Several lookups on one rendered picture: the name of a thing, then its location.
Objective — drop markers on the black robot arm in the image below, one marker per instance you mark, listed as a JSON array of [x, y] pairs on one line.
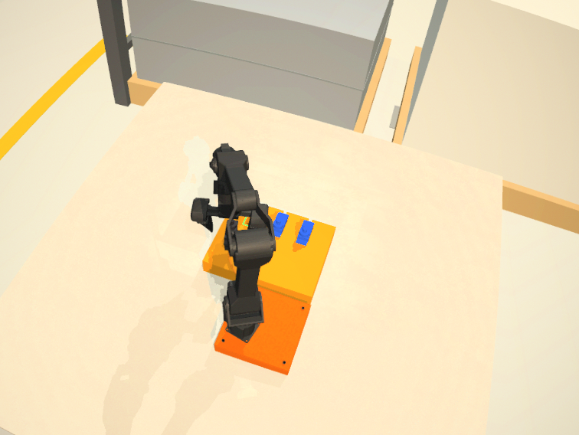
[[250, 249]]

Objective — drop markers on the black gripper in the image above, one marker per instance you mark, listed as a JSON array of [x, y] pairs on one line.
[[202, 212]]

